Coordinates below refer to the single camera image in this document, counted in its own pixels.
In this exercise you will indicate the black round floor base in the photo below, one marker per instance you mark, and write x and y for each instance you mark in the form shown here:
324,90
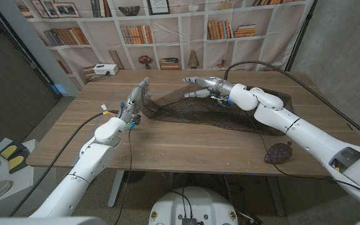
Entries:
133,177

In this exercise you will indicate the yellow black foot pedal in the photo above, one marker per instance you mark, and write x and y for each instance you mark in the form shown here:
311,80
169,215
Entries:
8,151
17,162

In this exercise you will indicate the white table leg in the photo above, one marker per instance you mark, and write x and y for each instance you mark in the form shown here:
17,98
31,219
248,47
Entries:
116,189

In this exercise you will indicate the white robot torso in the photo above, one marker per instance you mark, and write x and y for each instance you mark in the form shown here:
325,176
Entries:
195,206

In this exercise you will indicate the black backdrop stand pole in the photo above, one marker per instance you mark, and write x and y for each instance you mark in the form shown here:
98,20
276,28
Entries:
302,34

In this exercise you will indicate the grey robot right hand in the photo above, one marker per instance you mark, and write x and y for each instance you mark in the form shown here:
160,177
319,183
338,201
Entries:
214,85

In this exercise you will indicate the white platform box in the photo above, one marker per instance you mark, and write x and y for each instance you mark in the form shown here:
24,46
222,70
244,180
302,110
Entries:
23,184

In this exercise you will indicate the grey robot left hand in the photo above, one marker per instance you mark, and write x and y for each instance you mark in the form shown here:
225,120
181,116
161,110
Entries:
134,100

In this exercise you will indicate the white power strip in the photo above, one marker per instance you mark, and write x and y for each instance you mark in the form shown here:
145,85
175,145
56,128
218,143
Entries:
105,69

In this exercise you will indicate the grey tape outline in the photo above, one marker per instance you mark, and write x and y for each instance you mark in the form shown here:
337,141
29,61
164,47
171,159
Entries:
110,99

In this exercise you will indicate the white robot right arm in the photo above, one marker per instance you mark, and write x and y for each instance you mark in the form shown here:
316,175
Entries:
308,137

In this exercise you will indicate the printed bookshelf backdrop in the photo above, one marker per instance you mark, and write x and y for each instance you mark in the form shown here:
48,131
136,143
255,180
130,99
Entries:
186,40

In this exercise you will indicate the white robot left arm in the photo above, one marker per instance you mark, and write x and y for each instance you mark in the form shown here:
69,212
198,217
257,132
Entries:
89,159

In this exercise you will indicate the black mesh netting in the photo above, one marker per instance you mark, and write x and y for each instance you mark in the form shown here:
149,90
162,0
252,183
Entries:
198,112

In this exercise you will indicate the grey table leg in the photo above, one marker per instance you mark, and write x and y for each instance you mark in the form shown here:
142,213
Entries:
275,195

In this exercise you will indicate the purple toy grape bunch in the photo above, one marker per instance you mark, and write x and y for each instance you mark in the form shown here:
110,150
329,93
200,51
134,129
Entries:
277,153

